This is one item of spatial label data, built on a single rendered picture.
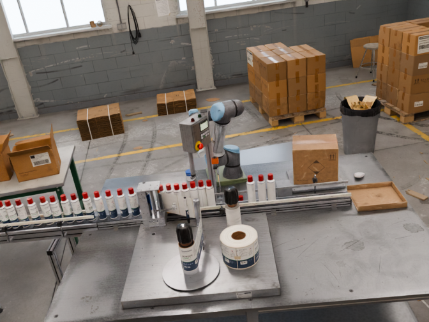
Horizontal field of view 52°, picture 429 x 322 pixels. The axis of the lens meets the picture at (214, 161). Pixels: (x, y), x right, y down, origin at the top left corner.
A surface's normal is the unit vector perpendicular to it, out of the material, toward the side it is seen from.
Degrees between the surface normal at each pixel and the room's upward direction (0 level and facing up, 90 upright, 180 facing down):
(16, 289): 0
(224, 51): 90
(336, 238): 0
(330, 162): 90
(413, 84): 90
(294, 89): 92
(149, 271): 0
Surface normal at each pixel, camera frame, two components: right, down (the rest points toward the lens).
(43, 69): 0.16, 0.43
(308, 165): -0.16, 0.46
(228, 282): -0.11, -0.89
